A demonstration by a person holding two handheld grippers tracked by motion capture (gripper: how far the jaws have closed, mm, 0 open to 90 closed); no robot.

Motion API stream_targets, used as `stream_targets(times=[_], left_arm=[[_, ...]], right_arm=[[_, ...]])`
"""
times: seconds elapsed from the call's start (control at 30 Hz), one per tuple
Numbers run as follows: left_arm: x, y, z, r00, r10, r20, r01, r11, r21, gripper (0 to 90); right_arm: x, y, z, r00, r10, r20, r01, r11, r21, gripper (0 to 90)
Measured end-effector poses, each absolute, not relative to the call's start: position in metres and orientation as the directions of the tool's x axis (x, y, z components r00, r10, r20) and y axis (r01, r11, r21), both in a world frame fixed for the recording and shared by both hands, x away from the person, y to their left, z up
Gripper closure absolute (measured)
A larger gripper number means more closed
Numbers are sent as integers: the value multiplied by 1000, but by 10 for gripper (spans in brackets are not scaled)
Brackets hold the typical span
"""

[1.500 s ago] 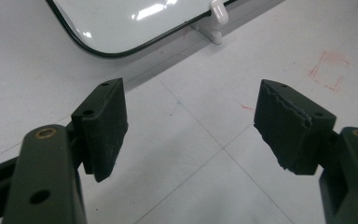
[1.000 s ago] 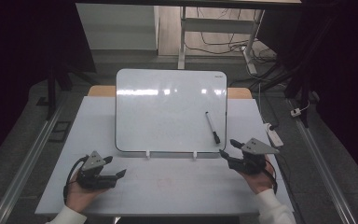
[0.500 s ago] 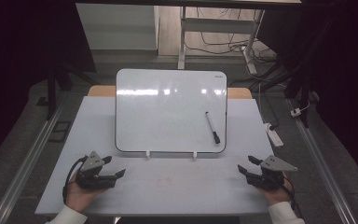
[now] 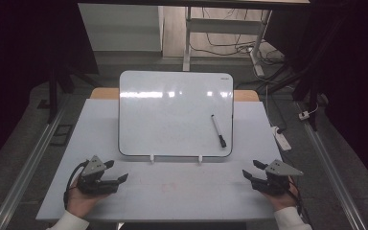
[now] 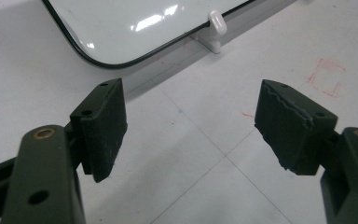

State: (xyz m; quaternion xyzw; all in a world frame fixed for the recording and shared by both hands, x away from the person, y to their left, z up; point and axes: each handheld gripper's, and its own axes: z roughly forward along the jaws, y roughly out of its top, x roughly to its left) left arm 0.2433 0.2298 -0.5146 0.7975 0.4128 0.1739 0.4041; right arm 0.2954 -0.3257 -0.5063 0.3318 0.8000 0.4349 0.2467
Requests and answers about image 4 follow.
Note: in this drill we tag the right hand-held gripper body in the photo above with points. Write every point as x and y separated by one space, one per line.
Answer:
274 185

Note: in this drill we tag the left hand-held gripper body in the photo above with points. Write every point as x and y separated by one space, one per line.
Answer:
92 183

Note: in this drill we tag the black and white marker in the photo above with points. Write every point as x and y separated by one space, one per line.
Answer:
218 131

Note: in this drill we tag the person's right hand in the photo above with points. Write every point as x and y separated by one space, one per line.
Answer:
284 201

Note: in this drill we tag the person's left hand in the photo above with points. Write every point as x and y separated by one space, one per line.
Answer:
80 202

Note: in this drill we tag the white plastic board clip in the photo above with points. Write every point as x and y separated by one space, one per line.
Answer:
152 158
200 159

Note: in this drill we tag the black plug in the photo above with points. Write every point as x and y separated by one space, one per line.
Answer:
281 130

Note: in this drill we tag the small white adapter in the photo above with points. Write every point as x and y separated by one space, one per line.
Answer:
304 115

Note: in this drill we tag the wooden table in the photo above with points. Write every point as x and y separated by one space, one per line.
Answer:
103 93

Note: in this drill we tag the white whiteboard with dark rim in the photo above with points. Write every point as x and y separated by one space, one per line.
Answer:
172 127

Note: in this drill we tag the black metal stand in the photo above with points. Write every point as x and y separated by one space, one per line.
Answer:
52 96

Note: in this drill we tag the metal floor rail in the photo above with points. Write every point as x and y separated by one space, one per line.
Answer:
25 172
332 172

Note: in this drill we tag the black rectangular floor frame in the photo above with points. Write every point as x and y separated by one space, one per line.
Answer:
55 135

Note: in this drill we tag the white desk frame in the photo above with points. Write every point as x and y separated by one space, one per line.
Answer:
223 26

